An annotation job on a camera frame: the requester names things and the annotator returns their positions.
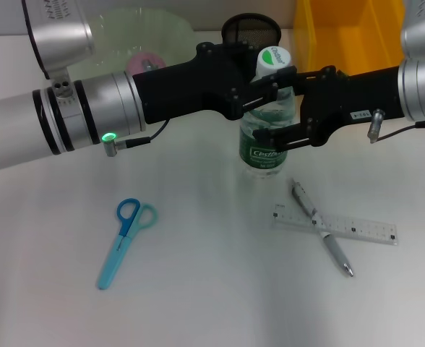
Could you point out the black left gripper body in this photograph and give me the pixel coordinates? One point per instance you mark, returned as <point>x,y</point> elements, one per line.
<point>191,86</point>

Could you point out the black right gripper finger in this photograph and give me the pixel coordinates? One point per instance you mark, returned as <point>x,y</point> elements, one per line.
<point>281,137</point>
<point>285,77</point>

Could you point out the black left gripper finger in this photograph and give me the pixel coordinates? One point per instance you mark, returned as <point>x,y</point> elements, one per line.
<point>256,94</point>
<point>248,59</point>

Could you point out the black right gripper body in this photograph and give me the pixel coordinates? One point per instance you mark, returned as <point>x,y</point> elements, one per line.
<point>350,97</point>

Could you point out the clear green-label water bottle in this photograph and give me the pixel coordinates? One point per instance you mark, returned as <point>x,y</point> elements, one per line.
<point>265,159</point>

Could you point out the pink peach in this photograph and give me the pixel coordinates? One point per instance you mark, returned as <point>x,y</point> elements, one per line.
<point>136,63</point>

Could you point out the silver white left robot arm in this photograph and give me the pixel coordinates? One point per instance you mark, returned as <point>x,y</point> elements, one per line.
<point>53,108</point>

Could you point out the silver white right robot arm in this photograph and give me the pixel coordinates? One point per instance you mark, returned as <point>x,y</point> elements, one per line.
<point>422,72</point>

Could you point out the black mesh pen holder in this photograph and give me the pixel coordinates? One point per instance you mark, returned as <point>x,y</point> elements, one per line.
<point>250,30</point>

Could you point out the translucent green fruit bowl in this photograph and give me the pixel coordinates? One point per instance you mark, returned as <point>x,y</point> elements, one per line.
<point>118,39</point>

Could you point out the silver ballpoint pen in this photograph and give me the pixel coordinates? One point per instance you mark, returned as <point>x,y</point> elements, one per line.
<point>321,231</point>

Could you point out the clear plastic ruler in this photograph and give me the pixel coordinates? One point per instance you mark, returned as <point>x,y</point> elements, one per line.
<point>364,227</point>

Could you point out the blue scissors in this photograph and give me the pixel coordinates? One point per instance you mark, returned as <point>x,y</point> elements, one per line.
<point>113,260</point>

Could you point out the yellow plastic bin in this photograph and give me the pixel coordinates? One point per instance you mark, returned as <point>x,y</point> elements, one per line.
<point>353,36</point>

